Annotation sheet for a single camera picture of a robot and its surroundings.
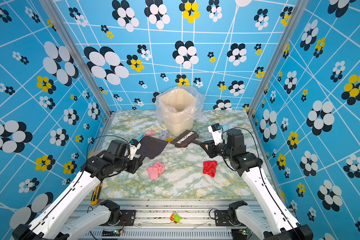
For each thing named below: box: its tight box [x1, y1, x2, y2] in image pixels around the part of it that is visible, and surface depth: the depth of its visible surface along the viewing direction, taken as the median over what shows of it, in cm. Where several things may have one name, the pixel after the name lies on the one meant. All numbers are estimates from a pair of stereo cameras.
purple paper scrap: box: [159, 131, 168, 139], surface depth 107 cm
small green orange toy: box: [169, 213, 182, 224], surface depth 74 cm
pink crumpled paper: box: [147, 161, 164, 180], surface depth 90 cm
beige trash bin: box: [163, 114, 194, 137], surface depth 93 cm
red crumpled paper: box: [203, 160, 218, 178], surface depth 91 cm
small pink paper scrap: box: [144, 130, 156, 136], surface depth 109 cm
